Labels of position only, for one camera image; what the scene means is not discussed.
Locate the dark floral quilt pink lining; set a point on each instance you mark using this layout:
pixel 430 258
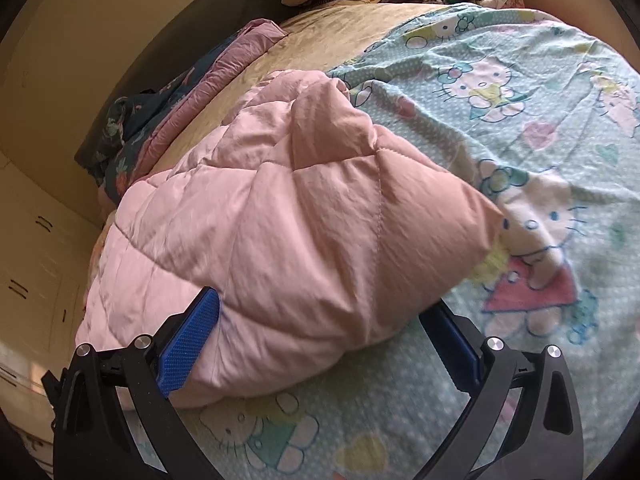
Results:
pixel 150 135

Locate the light blue cartoon printed blanket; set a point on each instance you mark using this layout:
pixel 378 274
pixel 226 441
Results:
pixel 500 110

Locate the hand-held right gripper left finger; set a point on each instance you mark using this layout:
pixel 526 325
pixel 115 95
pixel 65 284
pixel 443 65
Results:
pixel 189 342

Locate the dark grey headboard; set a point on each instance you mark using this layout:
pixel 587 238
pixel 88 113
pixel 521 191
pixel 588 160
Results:
pixel 200 25

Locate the cream wardrobe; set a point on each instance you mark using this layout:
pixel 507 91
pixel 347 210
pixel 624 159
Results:
pixel 35 270

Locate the bed with beige sheet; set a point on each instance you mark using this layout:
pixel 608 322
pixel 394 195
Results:
pixel 310 40

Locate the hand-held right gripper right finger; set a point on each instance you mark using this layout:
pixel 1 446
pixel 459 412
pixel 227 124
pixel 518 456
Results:
pixel 457 347

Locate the pink quilted jacket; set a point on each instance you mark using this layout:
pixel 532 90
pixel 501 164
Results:
pixel 300 235

